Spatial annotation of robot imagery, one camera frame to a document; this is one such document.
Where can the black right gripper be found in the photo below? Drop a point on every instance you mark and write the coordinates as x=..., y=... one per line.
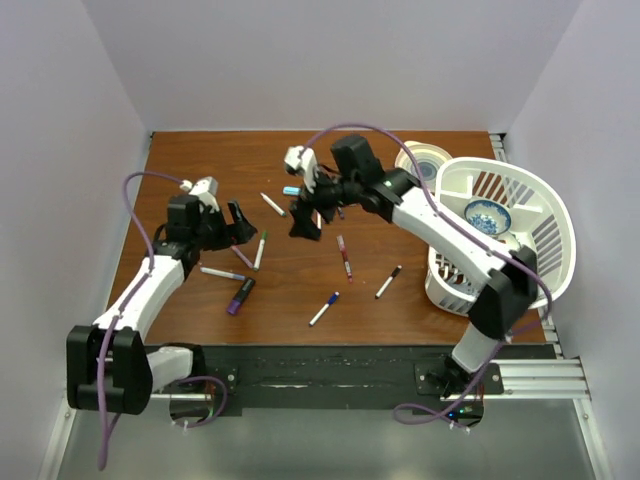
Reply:
x=302, y=211

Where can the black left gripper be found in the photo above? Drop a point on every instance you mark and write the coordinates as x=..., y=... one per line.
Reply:
x=231, y=234

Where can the pink marker pen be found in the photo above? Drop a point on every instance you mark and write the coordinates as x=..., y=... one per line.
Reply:
x=242, y=257

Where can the teal tip white marker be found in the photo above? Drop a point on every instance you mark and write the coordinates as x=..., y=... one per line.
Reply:
x=272, y=204

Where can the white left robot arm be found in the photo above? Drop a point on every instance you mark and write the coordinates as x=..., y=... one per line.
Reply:
x=107, y=364

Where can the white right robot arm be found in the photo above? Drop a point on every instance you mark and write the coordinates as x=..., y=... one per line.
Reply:
x=506, y=280

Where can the light blue highlighter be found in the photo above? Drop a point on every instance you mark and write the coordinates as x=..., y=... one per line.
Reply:
x=291, y=191

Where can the purple black highlighter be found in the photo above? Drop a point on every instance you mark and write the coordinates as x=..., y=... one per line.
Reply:
x=241, y=296

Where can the blue cap marker near front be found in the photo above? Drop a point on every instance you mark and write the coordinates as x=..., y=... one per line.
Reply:
x=332, y=299

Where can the black cap whiteboard marker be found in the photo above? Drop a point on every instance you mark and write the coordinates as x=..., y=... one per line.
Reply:
x=388, y=281

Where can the cream plate with grey spiral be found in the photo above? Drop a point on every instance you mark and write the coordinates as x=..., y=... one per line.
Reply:
x=429, y=159

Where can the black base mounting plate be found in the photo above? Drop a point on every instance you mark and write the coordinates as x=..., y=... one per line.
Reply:
x=312, y=398

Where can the blue floral ceramic bowl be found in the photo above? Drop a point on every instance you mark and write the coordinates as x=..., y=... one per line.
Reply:
x=489, y=217

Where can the white plastic dish rack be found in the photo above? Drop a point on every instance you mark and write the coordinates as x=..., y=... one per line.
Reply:
x=515, y=208

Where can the white watermelon pattern plate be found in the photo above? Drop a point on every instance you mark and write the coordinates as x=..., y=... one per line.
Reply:
x=510, y=241

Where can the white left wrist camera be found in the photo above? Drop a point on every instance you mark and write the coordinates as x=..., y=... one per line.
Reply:
x=204, y=189

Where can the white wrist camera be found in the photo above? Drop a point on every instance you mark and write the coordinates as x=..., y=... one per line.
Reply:
x=301, y=161
x=204, y=189

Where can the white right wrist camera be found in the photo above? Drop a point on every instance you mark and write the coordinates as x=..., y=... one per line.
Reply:
x=301, y=161

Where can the aluminium frame rail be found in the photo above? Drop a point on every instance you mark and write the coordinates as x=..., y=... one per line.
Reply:
x=523, y=379

